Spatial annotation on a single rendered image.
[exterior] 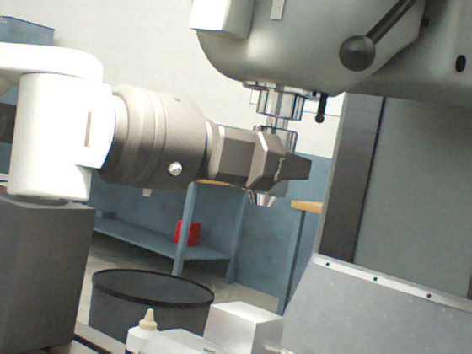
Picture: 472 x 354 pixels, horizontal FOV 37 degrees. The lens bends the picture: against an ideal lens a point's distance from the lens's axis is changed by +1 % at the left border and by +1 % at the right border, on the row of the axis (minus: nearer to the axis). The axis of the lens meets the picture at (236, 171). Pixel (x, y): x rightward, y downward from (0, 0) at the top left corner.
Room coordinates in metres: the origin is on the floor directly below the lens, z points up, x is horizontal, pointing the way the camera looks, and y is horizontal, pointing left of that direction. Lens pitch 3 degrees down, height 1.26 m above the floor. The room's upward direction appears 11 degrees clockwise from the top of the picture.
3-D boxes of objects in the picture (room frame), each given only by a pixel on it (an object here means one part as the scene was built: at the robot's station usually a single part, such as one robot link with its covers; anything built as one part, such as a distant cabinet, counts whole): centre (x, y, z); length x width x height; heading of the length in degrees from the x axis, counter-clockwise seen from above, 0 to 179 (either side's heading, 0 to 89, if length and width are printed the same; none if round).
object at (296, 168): (0.70, -0.05, 1.23); 0.06 x 0.02 x 0.03; 126
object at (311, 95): (0.73, -0.03, 1.31); 0.09 x 0.09 x 0.01
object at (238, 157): (0.67, 0.04, 1.23); 0.13 x 0.12 x 0.10; 36
